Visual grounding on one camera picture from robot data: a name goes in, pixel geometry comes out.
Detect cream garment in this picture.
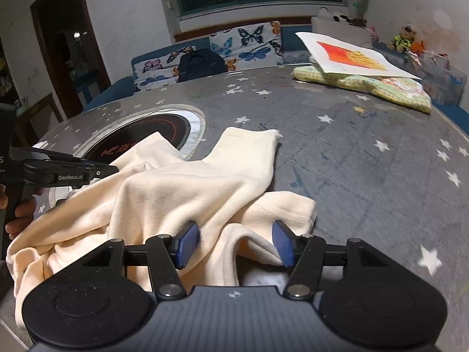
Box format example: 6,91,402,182
6,127,316,309

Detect person left hand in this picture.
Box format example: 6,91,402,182
5,188,44,240

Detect round black induction cooktop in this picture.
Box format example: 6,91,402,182
84,114,191,164

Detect dark doorway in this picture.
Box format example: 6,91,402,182
31,0,110,105

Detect left butterfly cushion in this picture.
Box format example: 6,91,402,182
133,46,196,93

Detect butterfly cushion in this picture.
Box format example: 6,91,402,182
209,21,284,72
133,46,196,93

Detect green patterned folded cloth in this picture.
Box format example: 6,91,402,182
291,65,432,114

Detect dark blue backpack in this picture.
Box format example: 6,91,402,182
178,48,227,83

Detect white paper with red drawing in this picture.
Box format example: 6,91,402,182
296,32,420,80

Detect blue sofa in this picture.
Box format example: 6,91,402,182
83,26,468,135

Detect right butterfly cushion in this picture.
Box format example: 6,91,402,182
209,21,284,72

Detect grey white pillow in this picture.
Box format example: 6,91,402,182
312,7,373,49

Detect plush toy doll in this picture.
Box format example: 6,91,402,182
387,25,417,54

